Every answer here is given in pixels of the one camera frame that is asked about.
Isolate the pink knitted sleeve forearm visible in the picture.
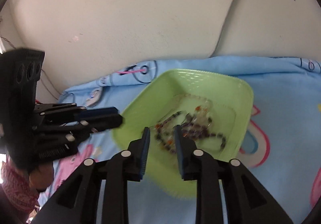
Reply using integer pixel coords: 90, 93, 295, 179
1, 159, 39, 214

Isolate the hand holding other gripper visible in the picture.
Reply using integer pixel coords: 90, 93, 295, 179
29, 162, 54, 193

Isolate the beige padded headboard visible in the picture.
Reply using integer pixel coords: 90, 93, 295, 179
1, 0, 320, 102

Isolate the green plastic tray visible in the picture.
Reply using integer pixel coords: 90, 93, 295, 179
113, 69, 254, 199

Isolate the dark beaded necklace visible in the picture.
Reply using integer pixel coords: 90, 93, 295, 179
153, 110, 227, 155

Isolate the clear beaded necklace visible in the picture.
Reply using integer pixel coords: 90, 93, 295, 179
170, 93, 214, 127

